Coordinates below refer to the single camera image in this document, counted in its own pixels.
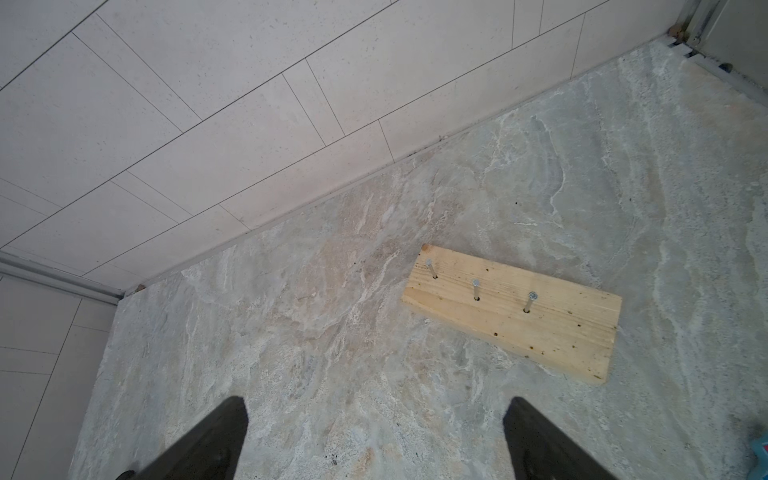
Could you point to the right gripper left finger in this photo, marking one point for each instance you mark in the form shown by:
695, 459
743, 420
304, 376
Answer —
210, 450

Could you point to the blue toy car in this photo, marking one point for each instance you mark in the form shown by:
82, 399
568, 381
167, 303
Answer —
759, 448

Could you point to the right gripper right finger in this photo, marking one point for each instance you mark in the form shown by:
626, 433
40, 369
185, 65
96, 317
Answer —
538, 449

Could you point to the pale wooden block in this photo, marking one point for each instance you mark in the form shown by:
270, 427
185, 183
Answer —
571, 328

